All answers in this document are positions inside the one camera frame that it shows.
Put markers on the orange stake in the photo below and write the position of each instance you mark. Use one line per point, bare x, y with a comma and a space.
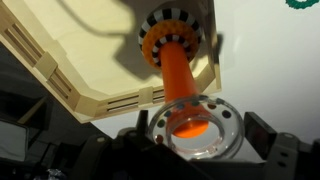
176, 73

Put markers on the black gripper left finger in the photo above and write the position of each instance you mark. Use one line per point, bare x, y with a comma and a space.
100, 160

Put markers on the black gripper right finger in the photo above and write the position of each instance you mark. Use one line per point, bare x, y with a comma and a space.
286, 156

